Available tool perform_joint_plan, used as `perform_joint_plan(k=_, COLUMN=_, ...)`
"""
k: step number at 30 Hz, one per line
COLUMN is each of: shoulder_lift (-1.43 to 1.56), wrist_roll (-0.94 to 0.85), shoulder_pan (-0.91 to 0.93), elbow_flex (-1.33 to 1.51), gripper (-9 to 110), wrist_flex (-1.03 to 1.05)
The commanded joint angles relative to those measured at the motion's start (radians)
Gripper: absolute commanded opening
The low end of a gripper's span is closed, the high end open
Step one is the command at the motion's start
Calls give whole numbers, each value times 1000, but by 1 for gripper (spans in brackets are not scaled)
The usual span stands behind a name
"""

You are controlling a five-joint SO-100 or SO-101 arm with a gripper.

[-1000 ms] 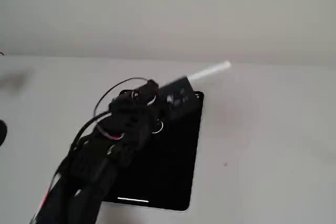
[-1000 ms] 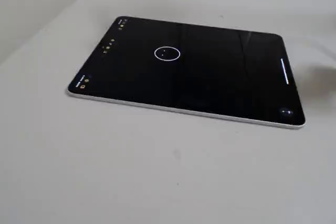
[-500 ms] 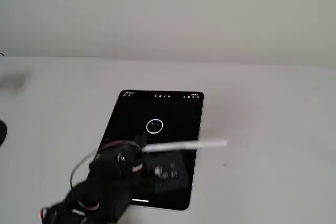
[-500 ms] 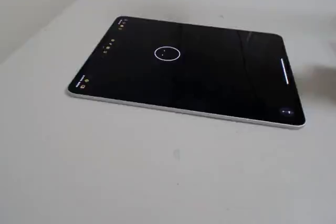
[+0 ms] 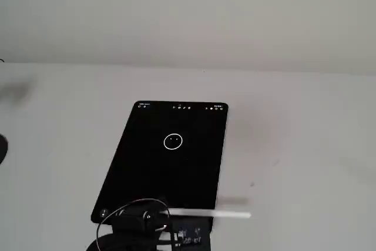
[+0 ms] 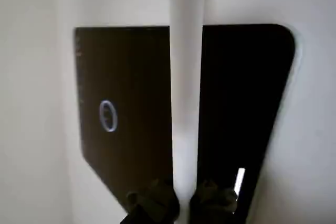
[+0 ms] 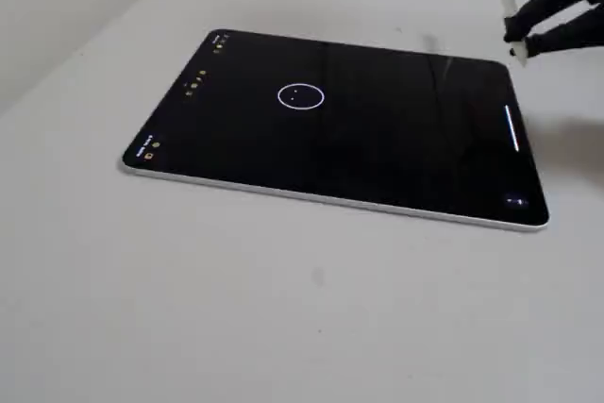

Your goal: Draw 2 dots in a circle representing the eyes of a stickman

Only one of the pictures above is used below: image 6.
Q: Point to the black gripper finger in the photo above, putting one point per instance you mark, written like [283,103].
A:
[157,203]
[212,203]

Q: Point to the white stylus pen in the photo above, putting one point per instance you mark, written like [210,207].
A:
[186,77]

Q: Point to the black screen tablet, silver edge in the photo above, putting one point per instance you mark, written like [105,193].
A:
[131,64]

